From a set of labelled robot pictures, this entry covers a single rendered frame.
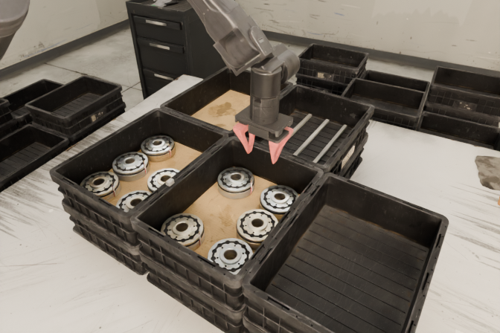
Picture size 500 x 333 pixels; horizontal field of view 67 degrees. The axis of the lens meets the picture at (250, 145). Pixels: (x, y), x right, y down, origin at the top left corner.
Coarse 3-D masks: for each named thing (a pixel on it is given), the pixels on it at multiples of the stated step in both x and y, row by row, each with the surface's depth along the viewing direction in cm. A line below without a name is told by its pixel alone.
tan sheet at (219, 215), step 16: (256, 176) 111; (208, 192) 106; (256, 192) 106; (192, 208) 101; (208, 208) 101; (224, 208) 101; (240, 208) 101; (256, 208) 101; (208, 224) 96; (224, 224) 96; (208, 240) 92
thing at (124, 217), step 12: (156, 108) 124; (192, 120) 118; (120, 132) 113; (216, 132) 112; (96, 144) 107; (216, 144) 107; (72, 156) 103; (204, 156) 103; (60, 168) 99; (60, 180) 95; (72, 192) 94; (84, 192) 91; (156, 192) 91; (96, 204) 90; (108, 204) 89; (144, 204) 88; (120, 216) 85
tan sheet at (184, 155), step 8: (176, 144) 124; (176, 152) 121; (184, 152) 121; (192, 152) 121; (200, 152) 121; (168, 160) 118; (176, 160) 118; (184, 160) 118; (192, 160) 118; (152, 168) 114; (160, 168) 114; (168, 168) 114; (176, 168) 114; (144, 176) 111; (128, 184) 108; (136, 184) 108; (144, 184) 108; (120, 192) 106; (128, 192) 106; (112, 200) 103
